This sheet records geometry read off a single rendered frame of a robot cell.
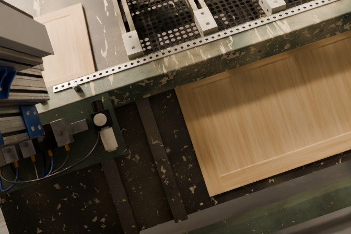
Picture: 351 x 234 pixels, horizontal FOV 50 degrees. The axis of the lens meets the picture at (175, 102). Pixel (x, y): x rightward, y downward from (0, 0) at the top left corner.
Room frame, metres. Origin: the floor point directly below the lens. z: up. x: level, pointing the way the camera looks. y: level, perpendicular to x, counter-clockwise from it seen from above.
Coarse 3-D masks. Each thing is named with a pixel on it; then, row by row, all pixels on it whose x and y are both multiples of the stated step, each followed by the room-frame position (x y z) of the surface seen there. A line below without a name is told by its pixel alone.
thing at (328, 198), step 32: (160, 96) 1.68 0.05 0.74; (128, 128) 1.67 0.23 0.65; (160, 128) 1.67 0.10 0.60; (128, 160) 1.67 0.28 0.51; (160, 160) 1.61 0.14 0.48; (192, 160) 1.68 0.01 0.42; (320, 160) 1.69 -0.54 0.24; (32, 192) 1.66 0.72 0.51; (64, 192) 1.66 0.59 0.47; (96, 192) 1.66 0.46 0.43; (128, 192) 1.67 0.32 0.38; (160, 192) 1.67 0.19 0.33; (192, 192) 1.68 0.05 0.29; (224, 192) 1.68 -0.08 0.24; (320, 192) 1.48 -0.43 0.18; (32, 224) 1.65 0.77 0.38; (64, 224) 1.66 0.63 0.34; (96, 224) 1.66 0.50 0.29; (128, 224) 1.61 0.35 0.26; (224, 224) 1.47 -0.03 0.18; (256, 224) 1.44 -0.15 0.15; (288, 224) 1.45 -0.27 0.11
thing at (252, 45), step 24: (288, 24) 1.44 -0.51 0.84; (312, 24) 1.43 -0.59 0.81; (336, 24) 1.46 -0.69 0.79; (168, 48) 1.48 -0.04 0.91; (192, 48) 1.45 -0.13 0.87; (216, 48) 1.43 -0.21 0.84; (240, 48) 1.42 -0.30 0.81; (264, 48) 1.45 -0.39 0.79; (288, 48) 1.50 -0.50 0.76; (96, 72) 1.46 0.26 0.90; (120, 72) 1.44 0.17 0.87; (144, 72) 1.42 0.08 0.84; (168, 72) 1.41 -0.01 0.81; (192, 72) 1.45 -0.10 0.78; (216, 72) 1.49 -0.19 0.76; (72, 96) 1.41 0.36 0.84; (120, 96) 1.44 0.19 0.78; (144, 96) 1.48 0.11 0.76
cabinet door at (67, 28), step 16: (48, 16) 1.76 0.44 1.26; (64, 16) 1.74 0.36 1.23; (80, 16) 1.72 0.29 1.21; (48, 32) 1.70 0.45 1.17; (64, 32) 1.68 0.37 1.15; (80, 32) 1.66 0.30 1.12; (64, 48) 1.62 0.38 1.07; (80, 48) 1.60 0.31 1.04; (48, 64) 1.58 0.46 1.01; (64, 64) 1.57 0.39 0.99; (80, 64) 1.55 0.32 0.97; (48, 80) 1.53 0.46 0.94; (64, 80) 1.51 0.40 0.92
